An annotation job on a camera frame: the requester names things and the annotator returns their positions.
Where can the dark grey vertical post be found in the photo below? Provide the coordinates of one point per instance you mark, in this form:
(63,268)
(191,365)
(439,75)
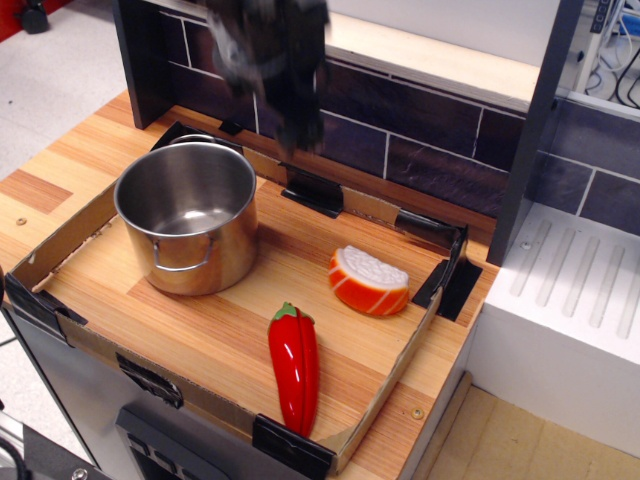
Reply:
(517,198)

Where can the toy salmon sushi piece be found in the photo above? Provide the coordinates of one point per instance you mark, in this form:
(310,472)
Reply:
(367,284)

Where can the red toy chili pepper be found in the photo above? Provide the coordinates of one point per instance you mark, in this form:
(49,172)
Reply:
(294,354)

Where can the dark left vertical post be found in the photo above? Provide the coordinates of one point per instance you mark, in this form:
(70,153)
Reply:
(143,50)

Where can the wooden shelf board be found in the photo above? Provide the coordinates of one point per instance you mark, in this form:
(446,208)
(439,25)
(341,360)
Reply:
(486,51)

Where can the stainless steel pot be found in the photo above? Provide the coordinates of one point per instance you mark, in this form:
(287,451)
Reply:
(190,212)

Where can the white dish drainer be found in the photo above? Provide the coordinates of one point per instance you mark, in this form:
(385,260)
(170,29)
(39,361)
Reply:
(576,277)

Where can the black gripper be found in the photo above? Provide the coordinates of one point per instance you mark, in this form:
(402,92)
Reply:
(274,49)

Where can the cardboard fence with black tape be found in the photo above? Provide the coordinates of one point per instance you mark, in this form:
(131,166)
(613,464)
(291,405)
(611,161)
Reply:
(188,380)

